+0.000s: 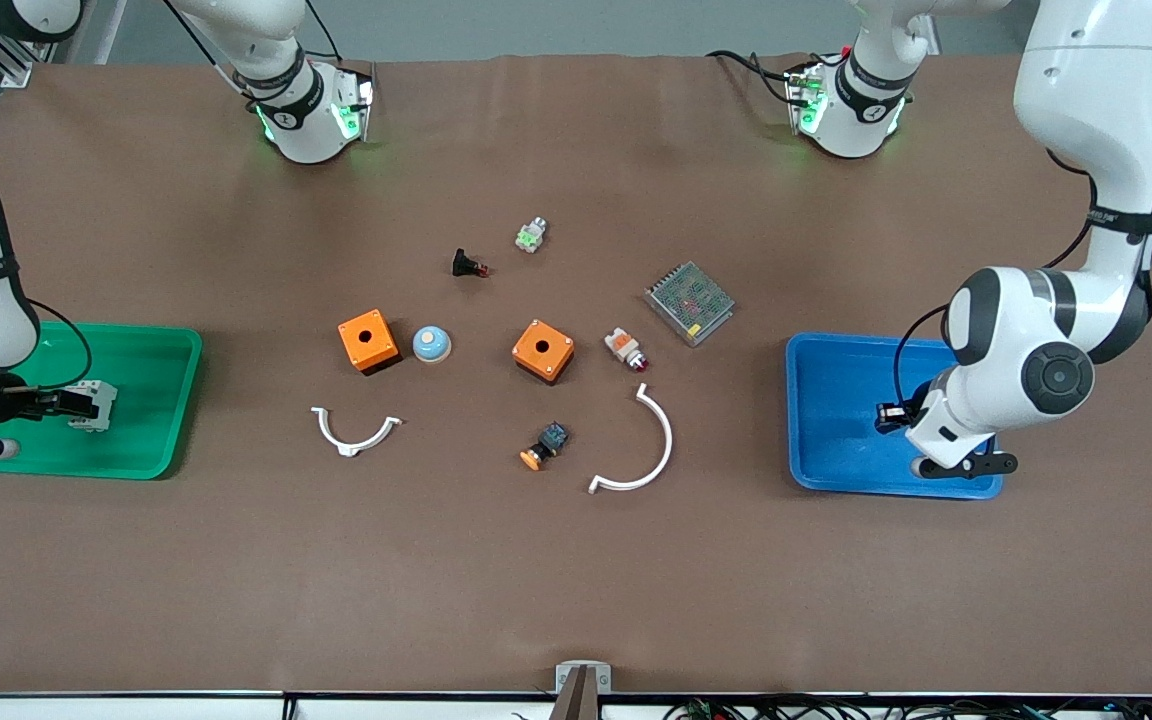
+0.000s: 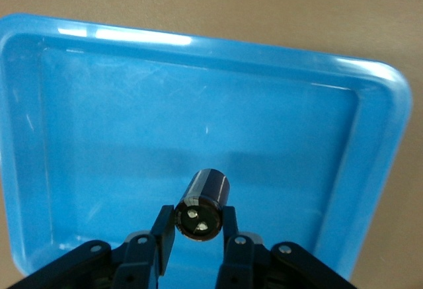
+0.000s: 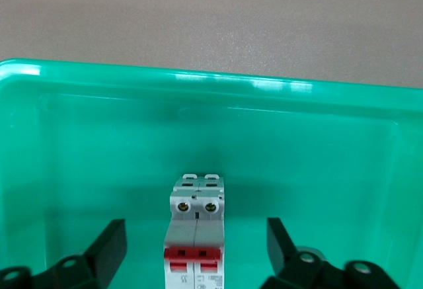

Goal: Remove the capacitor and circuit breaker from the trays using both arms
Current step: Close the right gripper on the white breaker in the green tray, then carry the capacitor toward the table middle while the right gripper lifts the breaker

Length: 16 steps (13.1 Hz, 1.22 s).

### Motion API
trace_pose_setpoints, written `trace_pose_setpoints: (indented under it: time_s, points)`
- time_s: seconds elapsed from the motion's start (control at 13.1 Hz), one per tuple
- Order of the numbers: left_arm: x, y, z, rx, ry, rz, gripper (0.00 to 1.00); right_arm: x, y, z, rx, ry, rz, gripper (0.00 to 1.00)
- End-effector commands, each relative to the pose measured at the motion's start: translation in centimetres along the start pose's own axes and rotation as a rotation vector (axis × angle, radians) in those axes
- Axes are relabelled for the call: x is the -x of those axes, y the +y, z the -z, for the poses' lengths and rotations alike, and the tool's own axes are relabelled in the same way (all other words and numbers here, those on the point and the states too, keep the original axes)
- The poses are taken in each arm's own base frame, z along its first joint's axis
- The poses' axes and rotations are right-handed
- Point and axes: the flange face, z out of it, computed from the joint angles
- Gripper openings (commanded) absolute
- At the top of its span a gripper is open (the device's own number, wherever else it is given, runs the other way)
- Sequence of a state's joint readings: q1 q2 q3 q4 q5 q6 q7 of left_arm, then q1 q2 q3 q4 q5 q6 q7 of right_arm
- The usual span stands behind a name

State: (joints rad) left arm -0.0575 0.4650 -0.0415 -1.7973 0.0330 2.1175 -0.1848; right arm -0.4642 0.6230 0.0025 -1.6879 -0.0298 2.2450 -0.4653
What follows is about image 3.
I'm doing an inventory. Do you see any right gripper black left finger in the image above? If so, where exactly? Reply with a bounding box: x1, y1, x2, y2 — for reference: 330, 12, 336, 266
0, 218, 128, 289

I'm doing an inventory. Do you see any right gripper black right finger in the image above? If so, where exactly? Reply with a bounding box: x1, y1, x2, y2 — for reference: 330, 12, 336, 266
260, 216, 403, 289

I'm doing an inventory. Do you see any white circuit breaker red switch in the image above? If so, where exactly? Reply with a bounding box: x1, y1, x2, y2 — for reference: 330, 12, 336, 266
163, 173, 227, 289

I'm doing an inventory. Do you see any green plastic tray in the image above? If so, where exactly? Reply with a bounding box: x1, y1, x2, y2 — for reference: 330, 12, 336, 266
0, 58, 423, 289

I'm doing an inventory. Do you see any brown table mat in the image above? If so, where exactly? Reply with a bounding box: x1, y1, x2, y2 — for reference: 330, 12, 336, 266
0, 0, 423, 90

